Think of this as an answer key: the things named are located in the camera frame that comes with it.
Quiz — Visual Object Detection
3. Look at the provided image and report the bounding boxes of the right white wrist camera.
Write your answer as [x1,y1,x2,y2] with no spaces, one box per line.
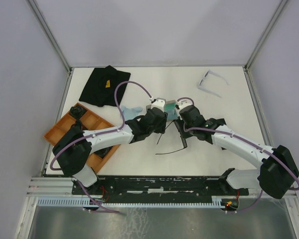
[176,98,193,110]

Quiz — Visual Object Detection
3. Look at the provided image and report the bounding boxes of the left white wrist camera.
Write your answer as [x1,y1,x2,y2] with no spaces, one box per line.
[150,98,166,111]

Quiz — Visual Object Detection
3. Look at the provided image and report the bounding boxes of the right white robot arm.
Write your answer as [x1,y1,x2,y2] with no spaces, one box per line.
[176,102,299,199]

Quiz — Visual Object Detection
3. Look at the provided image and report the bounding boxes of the white slotted cable duct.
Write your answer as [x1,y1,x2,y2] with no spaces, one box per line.
[37,195,237,207]

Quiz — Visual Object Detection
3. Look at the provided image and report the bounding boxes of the aluminium frame post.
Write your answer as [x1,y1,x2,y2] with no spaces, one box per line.
[244,0,290,71]
[26,0,71,72]

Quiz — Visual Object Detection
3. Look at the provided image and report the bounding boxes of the right aluminium frame post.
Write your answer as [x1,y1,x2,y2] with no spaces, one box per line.
[244,0,290,71]

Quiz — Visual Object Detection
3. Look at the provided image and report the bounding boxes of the black item in tray rear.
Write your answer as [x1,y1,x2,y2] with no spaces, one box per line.
[69,105,86,120]

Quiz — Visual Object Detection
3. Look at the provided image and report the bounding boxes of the grey glasses case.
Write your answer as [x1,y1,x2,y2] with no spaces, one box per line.
[146,100,178,122]

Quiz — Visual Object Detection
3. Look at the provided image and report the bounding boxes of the lavender sunglasses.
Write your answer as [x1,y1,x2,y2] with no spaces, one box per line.
[197,69,229,98]

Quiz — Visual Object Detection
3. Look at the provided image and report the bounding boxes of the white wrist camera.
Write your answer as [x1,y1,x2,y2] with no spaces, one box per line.
[176,98,193,110]
[150,98,166,111]

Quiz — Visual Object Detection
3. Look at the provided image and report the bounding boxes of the black sunglasses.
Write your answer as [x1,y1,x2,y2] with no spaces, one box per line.
[155,120,187,155]

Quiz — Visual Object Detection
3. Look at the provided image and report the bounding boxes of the black folded cloth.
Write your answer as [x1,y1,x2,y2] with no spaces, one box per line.
[79,65,131,107]

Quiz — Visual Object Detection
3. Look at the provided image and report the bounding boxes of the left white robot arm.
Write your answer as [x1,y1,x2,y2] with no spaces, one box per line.
[52,107,167,194]

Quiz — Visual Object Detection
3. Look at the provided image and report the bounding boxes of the left aluminium frame post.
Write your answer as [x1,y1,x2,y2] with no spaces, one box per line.
[26,0,71,72]

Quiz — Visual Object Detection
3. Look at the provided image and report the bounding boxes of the orange divided tray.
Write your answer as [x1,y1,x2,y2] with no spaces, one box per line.
[44,103,119,173]

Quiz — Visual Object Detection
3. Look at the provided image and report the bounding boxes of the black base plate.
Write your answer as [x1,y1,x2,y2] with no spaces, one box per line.
[86,175,249,200]

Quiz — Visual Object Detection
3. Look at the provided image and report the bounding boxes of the crumpled blue cloth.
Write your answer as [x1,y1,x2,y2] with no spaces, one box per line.
[121,106,143,120]

